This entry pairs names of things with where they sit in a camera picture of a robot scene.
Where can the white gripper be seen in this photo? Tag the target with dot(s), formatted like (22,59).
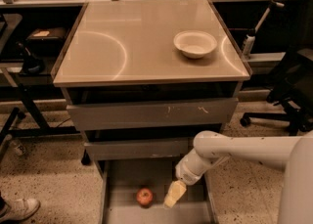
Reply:
(188,174)

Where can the red apple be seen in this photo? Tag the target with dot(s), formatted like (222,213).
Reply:
(144,197)

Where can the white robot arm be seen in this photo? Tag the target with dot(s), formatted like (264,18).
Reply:
(292,154)

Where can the grey middle drawer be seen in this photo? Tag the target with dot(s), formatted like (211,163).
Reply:
(147,148)

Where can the grey open bottom drawer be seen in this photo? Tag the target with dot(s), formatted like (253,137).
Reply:
(122,179)

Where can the grey top drawer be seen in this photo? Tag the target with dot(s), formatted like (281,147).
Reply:
(152,114)

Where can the grey drawer cabinet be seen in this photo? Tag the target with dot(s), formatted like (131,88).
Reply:
(123,52)

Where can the white paper bowl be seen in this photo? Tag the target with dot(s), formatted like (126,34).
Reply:
(195,44)

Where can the black office chair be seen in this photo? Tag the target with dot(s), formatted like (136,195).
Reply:
(292,79)

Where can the white sneaker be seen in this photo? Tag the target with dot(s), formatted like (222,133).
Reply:
(18,210)

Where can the black box on shelf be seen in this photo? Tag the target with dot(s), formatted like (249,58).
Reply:
(47,42)

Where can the black desk frame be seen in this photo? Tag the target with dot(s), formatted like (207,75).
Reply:
(43,129)

